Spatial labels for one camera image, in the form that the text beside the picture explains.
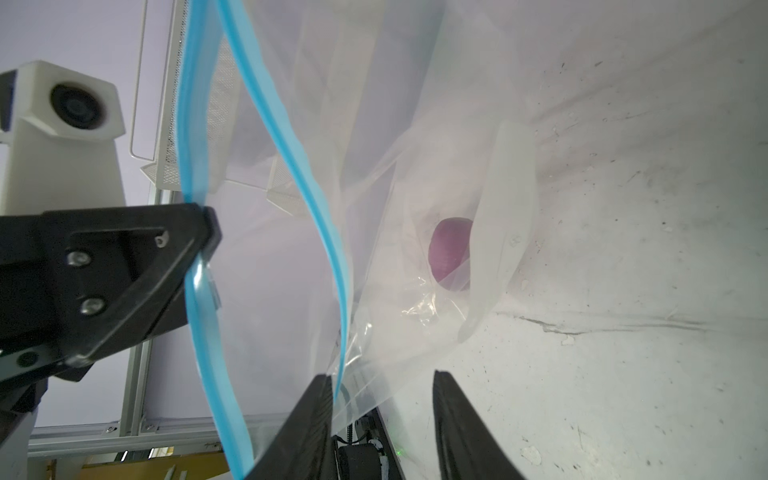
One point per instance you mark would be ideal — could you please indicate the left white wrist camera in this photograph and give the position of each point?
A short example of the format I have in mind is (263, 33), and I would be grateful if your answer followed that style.
(60, 128)

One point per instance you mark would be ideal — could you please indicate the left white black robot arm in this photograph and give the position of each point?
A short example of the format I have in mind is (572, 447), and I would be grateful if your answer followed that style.
(19, 403)

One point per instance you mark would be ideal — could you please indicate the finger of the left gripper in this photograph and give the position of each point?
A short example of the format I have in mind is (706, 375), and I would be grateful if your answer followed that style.
(81, 285)

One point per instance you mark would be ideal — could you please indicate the purple toy onion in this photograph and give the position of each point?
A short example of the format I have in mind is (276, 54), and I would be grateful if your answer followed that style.
(449, 253)

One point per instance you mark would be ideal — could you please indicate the clear zip bag blue zipper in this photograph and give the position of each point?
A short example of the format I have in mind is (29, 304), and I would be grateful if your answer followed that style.
(417, 121)

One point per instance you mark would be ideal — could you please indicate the white mesh upper shelf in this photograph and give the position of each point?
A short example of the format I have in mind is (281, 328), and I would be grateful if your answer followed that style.
(208, 125)

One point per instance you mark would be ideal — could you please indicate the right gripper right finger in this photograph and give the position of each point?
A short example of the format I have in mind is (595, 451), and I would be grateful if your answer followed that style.
(465, 447)

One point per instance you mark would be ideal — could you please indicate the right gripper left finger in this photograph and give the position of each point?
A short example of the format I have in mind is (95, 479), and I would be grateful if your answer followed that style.
(302, 449)

